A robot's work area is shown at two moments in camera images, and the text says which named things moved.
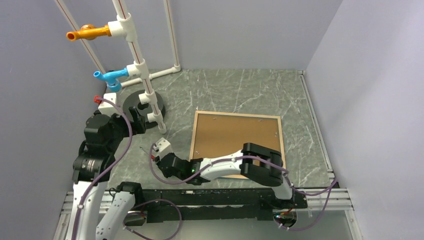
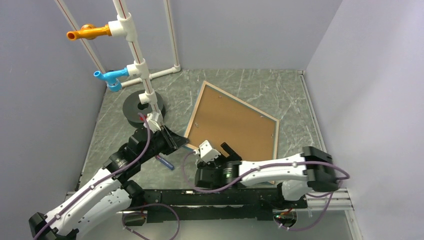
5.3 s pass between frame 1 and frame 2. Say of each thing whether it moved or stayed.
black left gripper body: moved
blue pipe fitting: stayed
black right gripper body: moved
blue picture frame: moved
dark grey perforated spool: stayed
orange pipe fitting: stayed
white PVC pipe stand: stayed
